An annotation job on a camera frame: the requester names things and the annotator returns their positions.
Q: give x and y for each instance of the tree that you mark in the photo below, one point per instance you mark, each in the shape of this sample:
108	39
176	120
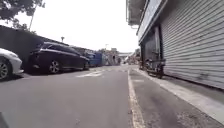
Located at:
13	8

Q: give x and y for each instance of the building with grey shutter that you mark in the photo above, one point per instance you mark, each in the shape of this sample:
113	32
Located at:
193	40

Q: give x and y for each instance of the dark wall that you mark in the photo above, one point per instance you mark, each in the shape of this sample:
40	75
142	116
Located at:
16	43

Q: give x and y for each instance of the white car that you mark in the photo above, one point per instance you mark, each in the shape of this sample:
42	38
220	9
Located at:
9	62

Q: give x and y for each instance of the blue vehicle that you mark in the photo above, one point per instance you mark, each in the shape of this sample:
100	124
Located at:
95	59

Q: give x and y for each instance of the grey asphalt road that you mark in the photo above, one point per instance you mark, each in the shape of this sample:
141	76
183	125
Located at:
83	100

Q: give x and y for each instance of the row of distant buildings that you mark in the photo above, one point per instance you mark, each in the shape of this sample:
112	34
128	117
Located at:
111	56

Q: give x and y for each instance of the pale concrete pavement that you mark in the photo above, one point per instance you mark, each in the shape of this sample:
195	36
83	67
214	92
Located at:
200	100

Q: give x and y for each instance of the parked scooter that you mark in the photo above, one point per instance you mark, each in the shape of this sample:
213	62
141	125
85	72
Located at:
155	68

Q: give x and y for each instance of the black car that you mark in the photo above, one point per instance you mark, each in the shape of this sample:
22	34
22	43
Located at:
58	59

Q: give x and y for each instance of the pole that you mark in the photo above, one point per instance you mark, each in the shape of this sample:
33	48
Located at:
32	18

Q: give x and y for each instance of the pale painted road line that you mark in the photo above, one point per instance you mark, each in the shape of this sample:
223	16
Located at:
134	100

